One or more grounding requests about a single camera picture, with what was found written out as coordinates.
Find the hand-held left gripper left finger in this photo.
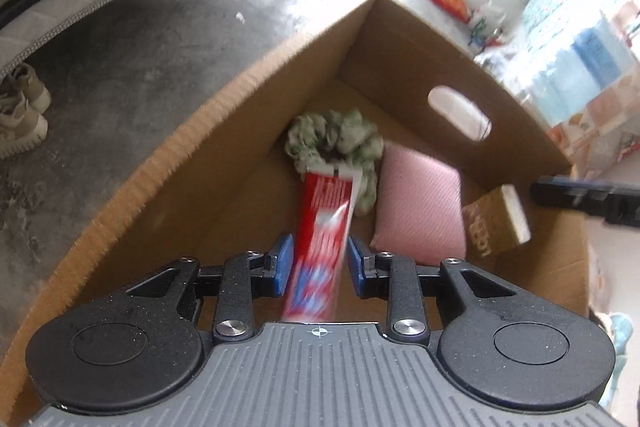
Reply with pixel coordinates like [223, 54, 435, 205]
[125, 233, 296, 342]

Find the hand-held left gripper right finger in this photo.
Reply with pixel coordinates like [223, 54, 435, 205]
[346, 236, 521, 347]

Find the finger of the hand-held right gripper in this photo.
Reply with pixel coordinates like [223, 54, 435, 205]
[530, 175, 640, 225]

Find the red toothpaste tube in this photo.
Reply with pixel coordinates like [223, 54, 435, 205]
[282, 167, 363, 323]

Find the pink sponge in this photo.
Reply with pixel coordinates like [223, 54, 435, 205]
[371, 143, 468, 268]

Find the small packet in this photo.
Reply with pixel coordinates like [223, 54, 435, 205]
[461, 184, 532, 258]

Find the brown cardboard box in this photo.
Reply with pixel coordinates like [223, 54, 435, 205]
[0, 0, 591, 427]

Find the light blue towel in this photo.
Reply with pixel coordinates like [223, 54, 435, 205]
[590, 312, 633, 413]

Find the green fabric scrunchie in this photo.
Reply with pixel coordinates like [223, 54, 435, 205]
[285, 108, 385, 215]

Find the blue water bottle pack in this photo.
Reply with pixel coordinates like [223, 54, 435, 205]
[545, 19, 633, 122]

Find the white plastic bag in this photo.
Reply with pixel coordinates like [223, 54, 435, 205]
[467, 2, 506, 48]

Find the beige sneaker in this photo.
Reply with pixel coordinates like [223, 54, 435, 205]
[0, 63, 52, 114]
[0, 104, 49, 160]

